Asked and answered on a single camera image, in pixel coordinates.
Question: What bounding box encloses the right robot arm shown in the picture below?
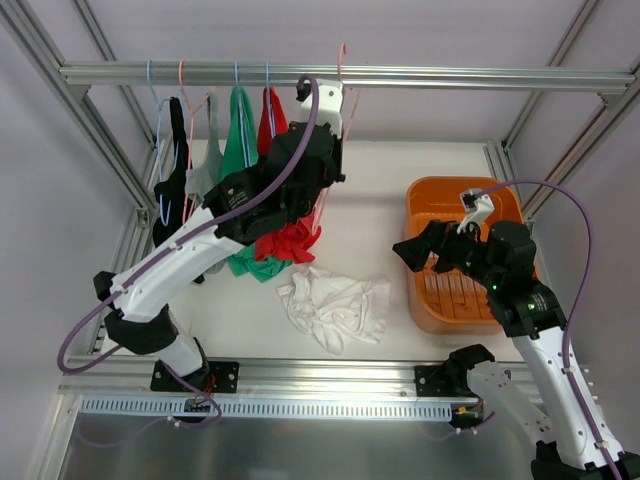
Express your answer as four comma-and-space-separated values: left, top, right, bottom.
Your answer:
392, 220, 639, 479

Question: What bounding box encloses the pink hanger of grey top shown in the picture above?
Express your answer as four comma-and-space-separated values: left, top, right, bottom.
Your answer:
177, 59, 214, 225

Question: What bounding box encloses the green tank top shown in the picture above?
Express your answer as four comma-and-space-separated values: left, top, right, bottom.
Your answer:
221, 87, 292, 283

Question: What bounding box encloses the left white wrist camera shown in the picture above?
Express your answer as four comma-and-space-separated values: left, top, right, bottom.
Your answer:
295, 79, 345, 139

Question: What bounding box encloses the black tank top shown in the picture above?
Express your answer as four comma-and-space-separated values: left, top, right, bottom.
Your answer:
151, 96, 207, 285

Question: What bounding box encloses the blue hanger of red top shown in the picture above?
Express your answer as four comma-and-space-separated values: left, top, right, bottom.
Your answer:
265, 61, 277, 140

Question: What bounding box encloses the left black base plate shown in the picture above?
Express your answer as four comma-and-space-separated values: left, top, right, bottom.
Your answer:
150, 358, 240, 394

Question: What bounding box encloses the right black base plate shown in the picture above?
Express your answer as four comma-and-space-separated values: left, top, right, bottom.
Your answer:
413, 365, 451, 398

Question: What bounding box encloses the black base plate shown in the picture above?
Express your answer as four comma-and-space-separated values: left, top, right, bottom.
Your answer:
413, 365, 451, 398
150, 358, 240, 394

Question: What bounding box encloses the blue hanger of black top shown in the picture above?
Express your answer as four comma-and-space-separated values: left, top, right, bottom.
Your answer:
145, 60, 172, 226

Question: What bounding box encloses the slotted cable duct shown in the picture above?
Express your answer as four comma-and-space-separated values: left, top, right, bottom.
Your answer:
78, 395, 458, 422

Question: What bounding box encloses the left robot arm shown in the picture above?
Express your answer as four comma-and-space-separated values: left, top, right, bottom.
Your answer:
94, 122, 345, 391

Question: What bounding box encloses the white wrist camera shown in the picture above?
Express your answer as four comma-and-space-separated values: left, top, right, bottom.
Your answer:
456, 188, 495, 234
295, 79, 345, 139

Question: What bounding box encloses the white tank top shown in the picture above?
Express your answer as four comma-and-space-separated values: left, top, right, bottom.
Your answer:
276, 266, 391, 356

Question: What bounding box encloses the blue hanger of green top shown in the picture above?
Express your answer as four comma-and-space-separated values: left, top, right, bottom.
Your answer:
234, 61, 251, 168

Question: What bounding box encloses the orange plastic basket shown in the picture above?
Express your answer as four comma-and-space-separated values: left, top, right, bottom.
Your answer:
403, 175, 542, 335

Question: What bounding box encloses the grey tank top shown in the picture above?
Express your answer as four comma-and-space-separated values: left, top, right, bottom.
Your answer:
183, 88, 223, 220

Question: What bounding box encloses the red tank top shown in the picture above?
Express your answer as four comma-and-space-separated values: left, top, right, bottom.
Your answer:
255, 87, 321, 264

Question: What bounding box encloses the front aluminium rail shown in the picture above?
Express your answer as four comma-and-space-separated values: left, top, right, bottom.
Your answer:
58, 353, 546, 397

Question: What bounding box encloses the aluminium hanging rail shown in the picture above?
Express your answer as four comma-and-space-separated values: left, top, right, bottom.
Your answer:
59, 60, 638, 94

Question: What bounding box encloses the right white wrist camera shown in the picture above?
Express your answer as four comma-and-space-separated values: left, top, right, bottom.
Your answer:
456, 188, 495, 234

